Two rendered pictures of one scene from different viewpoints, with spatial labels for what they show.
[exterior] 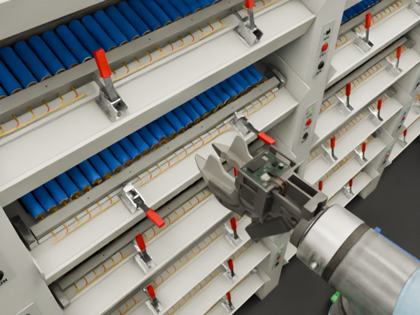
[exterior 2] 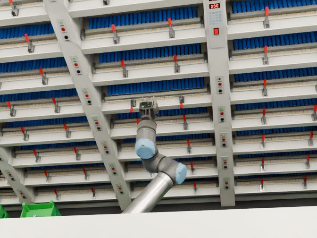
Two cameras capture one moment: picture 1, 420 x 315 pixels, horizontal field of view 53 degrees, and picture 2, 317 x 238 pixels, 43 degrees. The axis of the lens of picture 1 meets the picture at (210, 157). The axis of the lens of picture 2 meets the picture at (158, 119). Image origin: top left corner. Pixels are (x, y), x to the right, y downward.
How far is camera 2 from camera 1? 1.63 m
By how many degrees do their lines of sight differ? 39
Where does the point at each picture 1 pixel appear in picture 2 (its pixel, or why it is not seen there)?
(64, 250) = (109, 106)
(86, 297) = (118, 129)
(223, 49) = (166, 70)
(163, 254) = not seen: hidden behind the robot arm
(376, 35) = (279, 91)
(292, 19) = (198, 69)
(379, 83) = (299, 119)
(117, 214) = (127, 105)
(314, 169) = (251, 146)
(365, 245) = (143, 129)
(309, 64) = (212, 88)
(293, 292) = not seen: hidden behind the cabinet
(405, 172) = not seen: outside the picture
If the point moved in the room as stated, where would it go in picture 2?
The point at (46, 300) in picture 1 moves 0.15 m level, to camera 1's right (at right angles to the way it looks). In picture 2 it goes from (101, 117) to (117, 129)
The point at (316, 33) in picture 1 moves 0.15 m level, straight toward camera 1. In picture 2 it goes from (212, 77) to (186, 89)
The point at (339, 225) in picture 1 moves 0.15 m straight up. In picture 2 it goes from (143, 123) to (137, 98)
